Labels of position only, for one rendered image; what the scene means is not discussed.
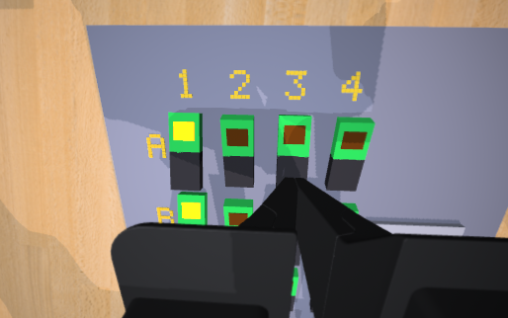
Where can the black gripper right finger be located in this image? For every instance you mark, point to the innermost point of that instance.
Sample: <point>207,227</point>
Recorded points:
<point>356,269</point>

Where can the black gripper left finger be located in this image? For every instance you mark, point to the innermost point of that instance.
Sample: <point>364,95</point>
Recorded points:
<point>214,263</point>

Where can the grey switch panel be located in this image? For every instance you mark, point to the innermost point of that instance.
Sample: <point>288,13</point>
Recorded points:
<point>241,107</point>

